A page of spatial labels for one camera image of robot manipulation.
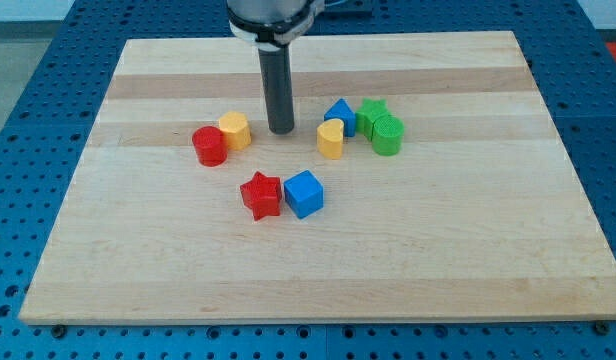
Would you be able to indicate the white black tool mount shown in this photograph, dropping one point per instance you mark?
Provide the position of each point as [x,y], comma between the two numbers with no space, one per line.
[272,24]

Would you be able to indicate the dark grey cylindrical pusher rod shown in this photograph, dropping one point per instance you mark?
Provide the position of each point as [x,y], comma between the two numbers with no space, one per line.
[277,86]

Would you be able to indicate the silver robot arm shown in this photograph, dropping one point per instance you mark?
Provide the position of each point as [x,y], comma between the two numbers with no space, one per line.
[270,26]

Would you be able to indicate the yellow hexagon block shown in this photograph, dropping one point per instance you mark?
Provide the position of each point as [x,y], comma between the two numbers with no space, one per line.
[235,129]

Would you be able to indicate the yellow heart block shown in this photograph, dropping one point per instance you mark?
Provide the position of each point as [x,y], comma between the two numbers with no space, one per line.
[330,137]

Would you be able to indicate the blue triangle block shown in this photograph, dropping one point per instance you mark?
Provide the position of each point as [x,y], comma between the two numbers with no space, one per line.
[342,110]

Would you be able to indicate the red cylinder block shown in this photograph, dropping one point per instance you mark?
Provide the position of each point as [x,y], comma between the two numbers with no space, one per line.
[209,145]

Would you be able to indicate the green star block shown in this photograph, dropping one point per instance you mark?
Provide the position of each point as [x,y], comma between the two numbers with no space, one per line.
[368,113]

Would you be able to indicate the red star block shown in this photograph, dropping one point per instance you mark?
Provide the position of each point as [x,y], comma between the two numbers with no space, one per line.
[262,195]

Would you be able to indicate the blue cube block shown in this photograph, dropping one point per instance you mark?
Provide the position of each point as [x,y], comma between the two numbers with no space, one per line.
[304,194]

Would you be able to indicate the green cylinder block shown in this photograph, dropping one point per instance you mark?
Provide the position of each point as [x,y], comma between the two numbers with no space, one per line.
[387,135]

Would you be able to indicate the wooden board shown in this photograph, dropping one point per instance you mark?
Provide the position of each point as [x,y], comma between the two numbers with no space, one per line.
[424,181]

